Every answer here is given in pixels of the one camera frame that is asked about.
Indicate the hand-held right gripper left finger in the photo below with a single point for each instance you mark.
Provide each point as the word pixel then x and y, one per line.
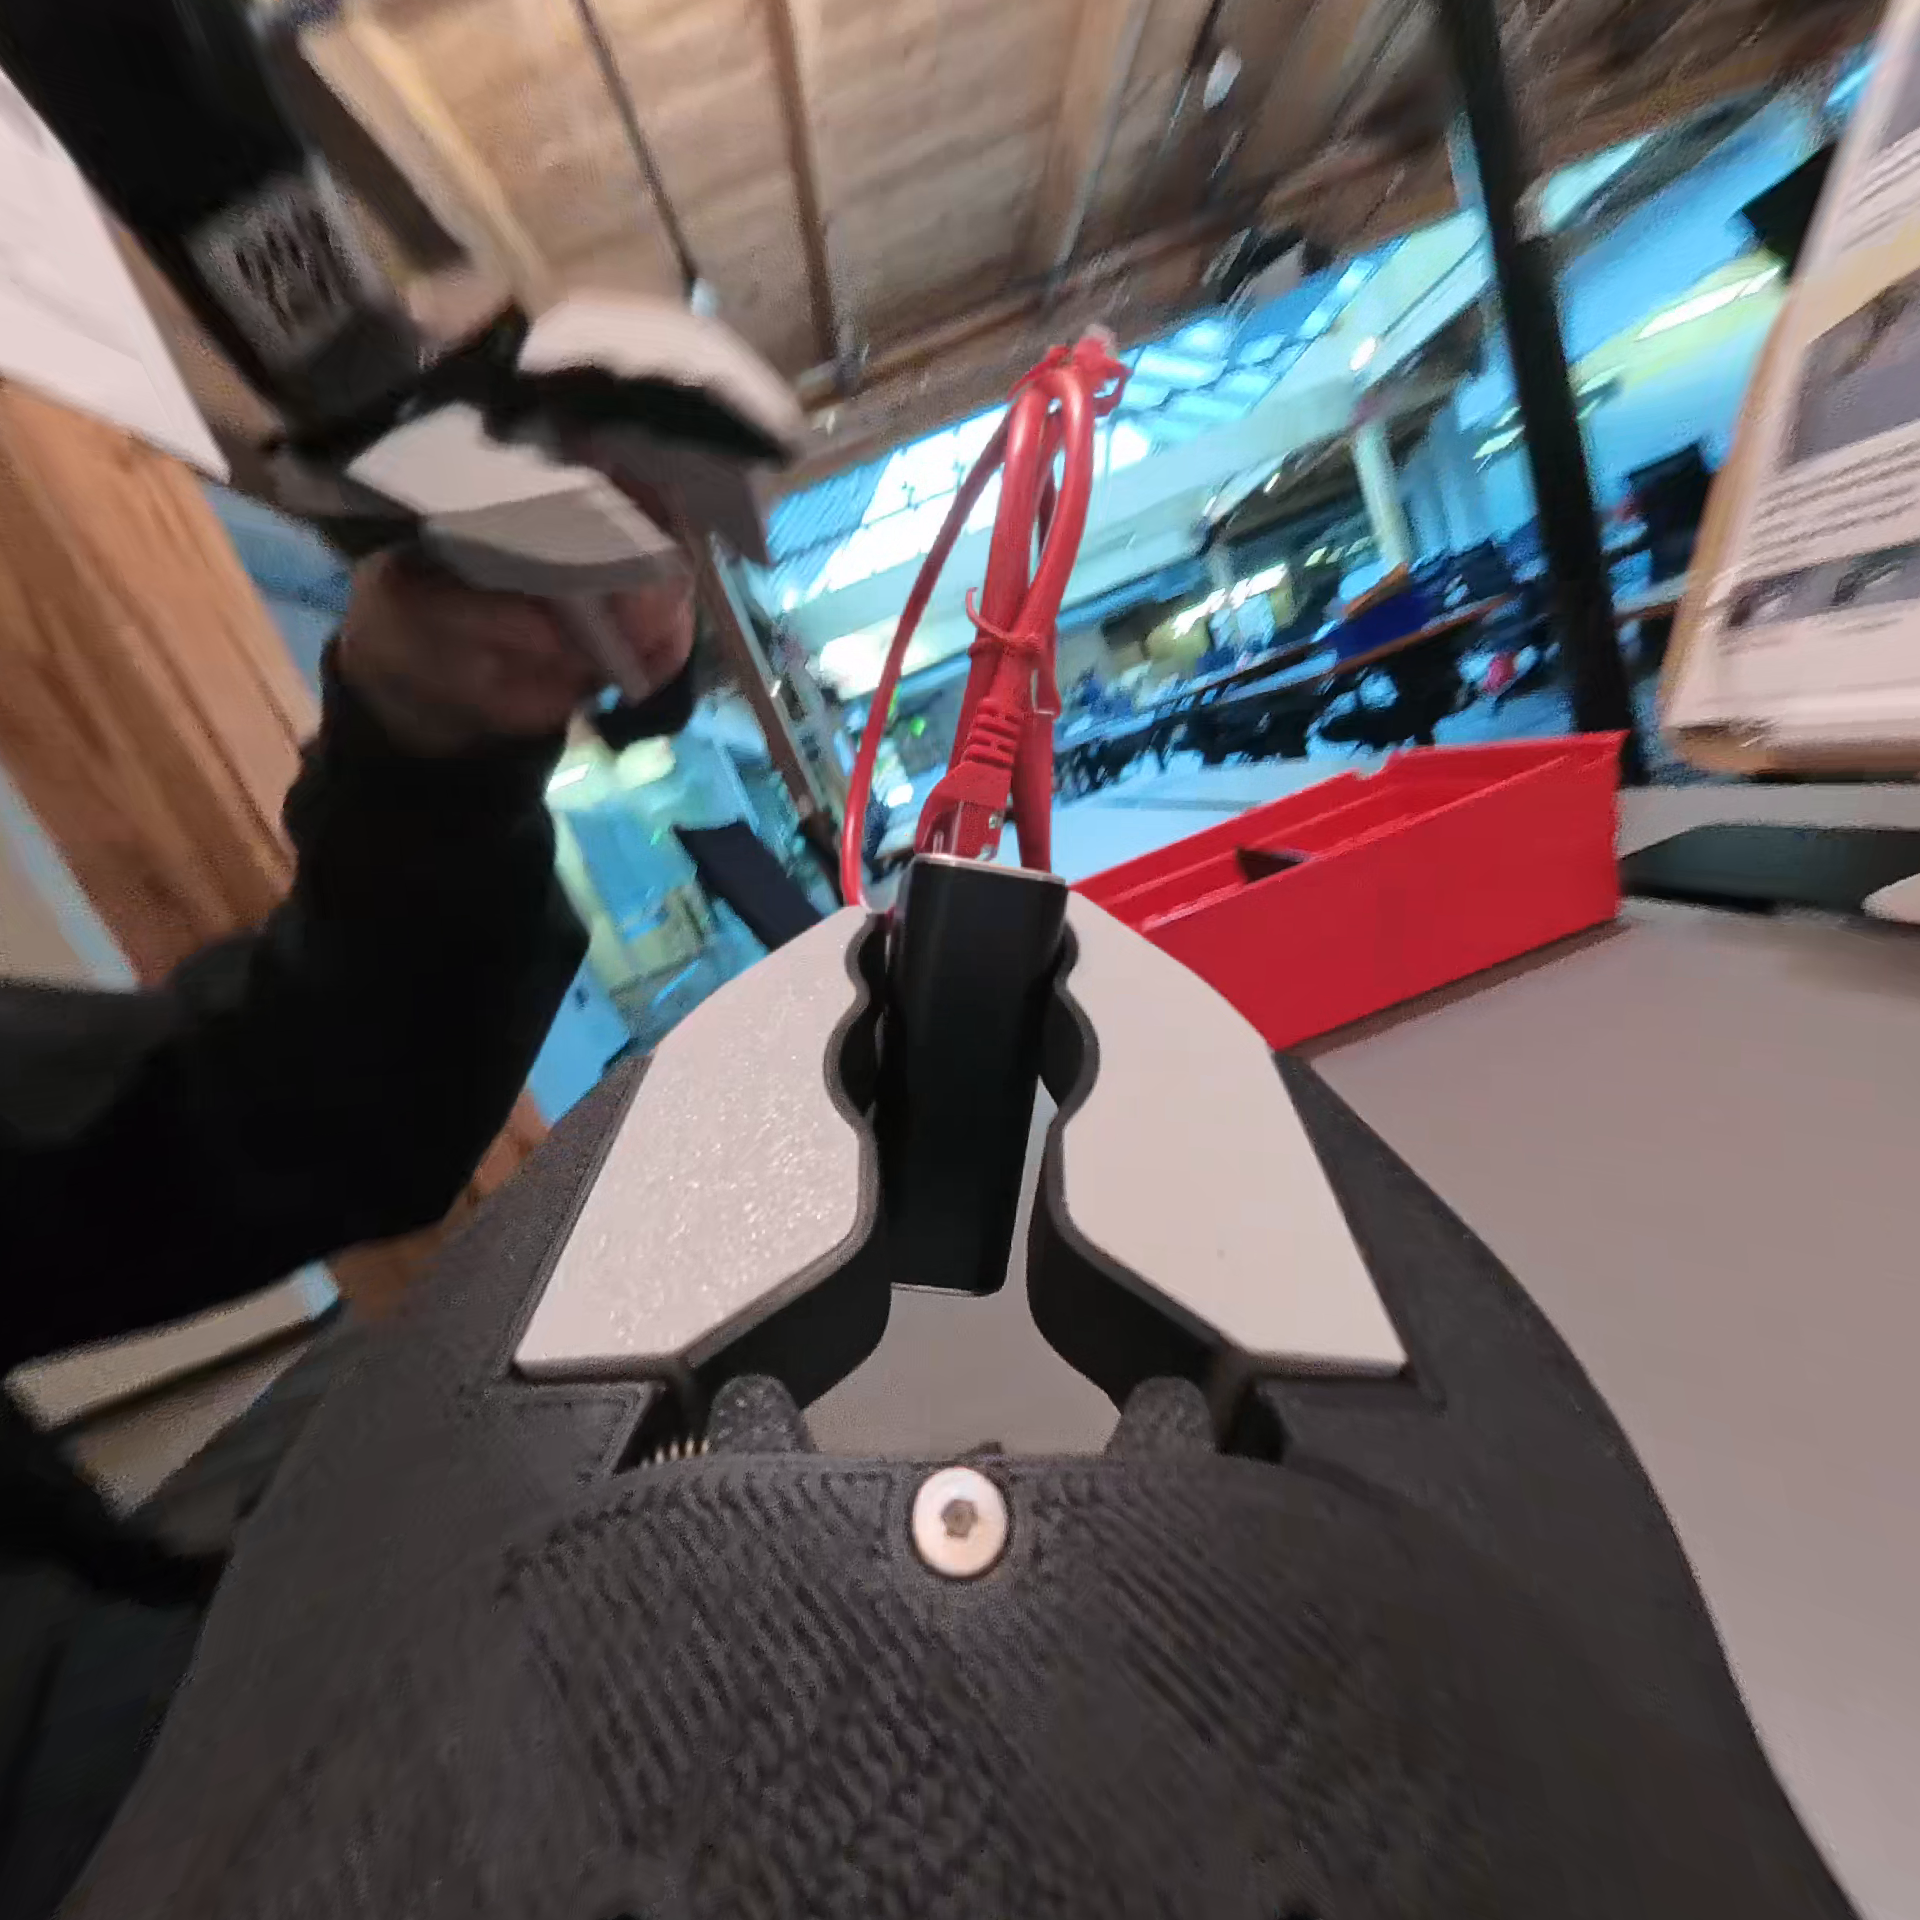
pixel 705 1186

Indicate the black flat pad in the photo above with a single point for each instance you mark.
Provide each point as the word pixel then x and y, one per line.
pixel 1755 871

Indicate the person's left forearm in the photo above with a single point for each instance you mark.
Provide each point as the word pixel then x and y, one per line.
pixel 302 974

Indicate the black office chair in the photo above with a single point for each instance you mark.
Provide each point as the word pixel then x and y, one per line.
pixel 749 885

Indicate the person's left hand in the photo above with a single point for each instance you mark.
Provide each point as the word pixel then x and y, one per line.
pixel 480 662

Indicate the red plastic bin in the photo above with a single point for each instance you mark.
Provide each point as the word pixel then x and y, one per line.
pixel 1426 885

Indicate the white stand base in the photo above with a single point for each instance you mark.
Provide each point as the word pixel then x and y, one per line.
pixel 1898 898

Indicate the printed instruction sheet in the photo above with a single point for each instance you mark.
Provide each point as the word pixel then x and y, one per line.
pixel 1815 449

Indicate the black bin divider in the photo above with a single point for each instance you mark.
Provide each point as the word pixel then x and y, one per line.
pixel 1273 863

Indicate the black pole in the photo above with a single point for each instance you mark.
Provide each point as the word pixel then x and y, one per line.
pixel 1546 376

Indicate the wooden post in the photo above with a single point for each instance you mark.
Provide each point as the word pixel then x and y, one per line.
pixel 136 677

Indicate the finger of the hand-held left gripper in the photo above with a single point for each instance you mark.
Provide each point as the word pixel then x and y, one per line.
pixel 661 352
pixel 511 497

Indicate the white paper notice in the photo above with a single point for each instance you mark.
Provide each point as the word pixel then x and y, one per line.
pixel 75 302

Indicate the black port adapter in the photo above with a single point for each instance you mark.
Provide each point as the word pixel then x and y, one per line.
pixel 967 1080

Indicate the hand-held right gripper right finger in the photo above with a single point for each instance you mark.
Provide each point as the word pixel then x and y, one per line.
pixel 1216 1186

